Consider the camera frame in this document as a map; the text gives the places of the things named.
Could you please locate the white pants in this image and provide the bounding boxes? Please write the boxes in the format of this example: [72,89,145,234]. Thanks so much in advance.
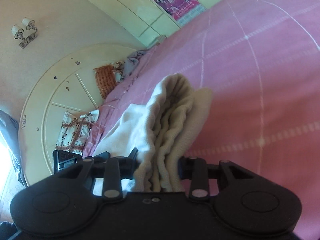
[93,74,213,192]

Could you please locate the lower left pink poster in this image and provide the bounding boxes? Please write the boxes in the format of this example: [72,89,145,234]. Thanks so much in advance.
[154,0,206,26]

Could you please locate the pink checked bed sheet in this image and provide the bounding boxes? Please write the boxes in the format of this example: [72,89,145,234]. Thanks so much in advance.
[84,0,319,239]

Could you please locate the orange striped pillow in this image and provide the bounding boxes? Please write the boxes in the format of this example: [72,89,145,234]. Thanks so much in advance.
[93,64,117,100]

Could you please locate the wall lamp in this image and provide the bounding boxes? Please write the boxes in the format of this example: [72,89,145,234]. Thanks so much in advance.
[11,17,38,49]

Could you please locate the cream curved headboard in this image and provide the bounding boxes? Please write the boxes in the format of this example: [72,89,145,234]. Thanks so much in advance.
[18,43,135,185]

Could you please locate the white brown patterned pillow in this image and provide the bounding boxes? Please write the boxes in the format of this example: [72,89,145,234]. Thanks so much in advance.
[55,109,99,155]

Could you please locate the grey crumpled cloth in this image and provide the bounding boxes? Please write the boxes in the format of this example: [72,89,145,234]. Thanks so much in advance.
[111,35,167,83]

